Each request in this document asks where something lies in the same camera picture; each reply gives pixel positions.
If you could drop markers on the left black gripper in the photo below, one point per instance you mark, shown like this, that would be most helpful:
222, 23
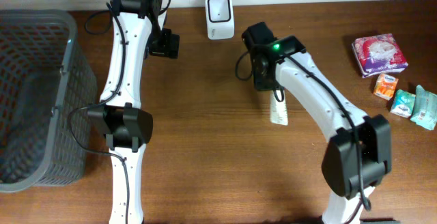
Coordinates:
169, 44

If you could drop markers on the white bamboo print tube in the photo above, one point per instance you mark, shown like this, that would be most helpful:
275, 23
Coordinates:
278, 109

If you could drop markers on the red purple tissue pack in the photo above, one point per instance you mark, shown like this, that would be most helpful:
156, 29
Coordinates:
378, 54

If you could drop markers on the orange small tissue pack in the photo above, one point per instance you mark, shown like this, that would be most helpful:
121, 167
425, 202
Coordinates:
385, 86

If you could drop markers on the teal small tissue pack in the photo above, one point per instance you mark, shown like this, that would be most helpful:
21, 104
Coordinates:
403, 103

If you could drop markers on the mint green wipes pack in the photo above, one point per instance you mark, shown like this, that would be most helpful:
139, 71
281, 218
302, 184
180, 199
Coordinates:
424, 110

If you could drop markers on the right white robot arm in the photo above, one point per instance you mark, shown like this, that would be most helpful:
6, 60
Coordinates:
358, 155

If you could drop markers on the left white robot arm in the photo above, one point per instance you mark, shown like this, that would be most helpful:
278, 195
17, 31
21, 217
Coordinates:
138, 32

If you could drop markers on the white barcode scanner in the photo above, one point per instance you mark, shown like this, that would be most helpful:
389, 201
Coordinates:
219, 19

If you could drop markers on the grey plastic mesh basket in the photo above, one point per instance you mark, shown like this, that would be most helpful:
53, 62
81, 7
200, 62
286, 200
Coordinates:
46, 81

